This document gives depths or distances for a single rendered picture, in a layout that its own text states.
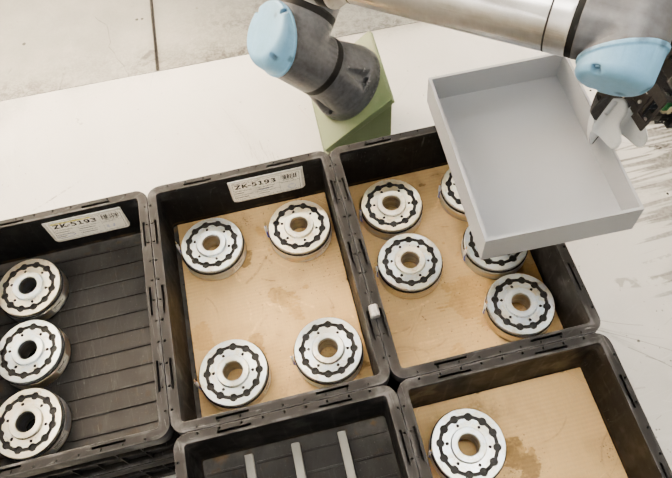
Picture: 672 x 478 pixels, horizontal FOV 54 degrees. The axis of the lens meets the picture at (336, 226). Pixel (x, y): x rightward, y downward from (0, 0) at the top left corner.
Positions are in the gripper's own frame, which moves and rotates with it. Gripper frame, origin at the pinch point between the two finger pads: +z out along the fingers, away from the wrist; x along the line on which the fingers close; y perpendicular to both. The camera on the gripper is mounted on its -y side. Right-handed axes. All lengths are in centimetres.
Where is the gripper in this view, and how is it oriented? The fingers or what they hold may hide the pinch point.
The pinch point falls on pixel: (597, 131)
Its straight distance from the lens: 97.0
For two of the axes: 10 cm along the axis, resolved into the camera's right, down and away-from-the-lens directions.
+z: -2.2, 5.5, 8.1
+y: 2.6, 8.3, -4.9
